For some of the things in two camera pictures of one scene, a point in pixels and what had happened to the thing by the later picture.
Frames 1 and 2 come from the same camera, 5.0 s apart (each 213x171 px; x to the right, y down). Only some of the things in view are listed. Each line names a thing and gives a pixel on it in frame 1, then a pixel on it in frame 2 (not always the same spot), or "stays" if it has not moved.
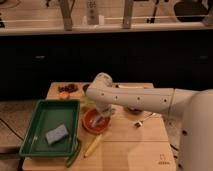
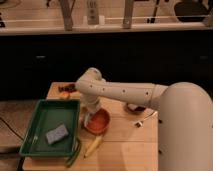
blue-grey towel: x=99 y=121 -> x=86 y=119
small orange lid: x=64 y=95 stays
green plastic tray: x=52 y=129 stays
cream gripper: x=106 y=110 -> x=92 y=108
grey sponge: x=57 y=134 stays
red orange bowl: x=94 y=123 stays
